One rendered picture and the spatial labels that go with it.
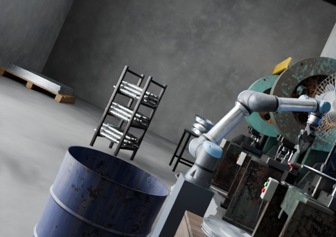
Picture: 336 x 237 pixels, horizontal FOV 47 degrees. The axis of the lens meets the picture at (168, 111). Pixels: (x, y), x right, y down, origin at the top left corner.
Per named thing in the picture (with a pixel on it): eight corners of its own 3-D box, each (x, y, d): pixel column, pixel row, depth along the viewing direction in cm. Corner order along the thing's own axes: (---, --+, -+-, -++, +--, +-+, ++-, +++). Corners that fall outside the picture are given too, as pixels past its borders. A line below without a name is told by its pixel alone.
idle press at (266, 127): (204, 184, 511) (260, 63, 507) (200, 171, 610) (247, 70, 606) (310, 233, 509) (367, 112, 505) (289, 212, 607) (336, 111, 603)
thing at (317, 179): (291, 187, 206) (302, 164, 206) (285, 182, 220) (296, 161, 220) (335, 208, 204) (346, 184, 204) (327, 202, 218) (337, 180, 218)
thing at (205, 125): (171, 171, 495) (198, 114, 493) (167, 163, 539) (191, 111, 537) (199, 183, 500) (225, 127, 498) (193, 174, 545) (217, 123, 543)
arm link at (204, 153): (199, 165, 208) (210, 142, 207) (191, 158, 220) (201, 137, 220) (217, 173, 211) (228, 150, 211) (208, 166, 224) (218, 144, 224)
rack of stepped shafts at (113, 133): (117, 161, 405) (155, 78, 403) (84, 142, 423) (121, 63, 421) (135, 162, 444) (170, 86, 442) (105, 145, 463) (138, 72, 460)
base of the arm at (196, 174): (186, 180, 207) (194, 163, 207) (183, 173, 222) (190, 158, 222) (211, 191, 209) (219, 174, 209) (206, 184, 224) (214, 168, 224)
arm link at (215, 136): (191, 153, 218) (258, 87, 224) (183, 146, 233) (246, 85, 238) (204, 167, 222) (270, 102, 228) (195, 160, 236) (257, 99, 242)
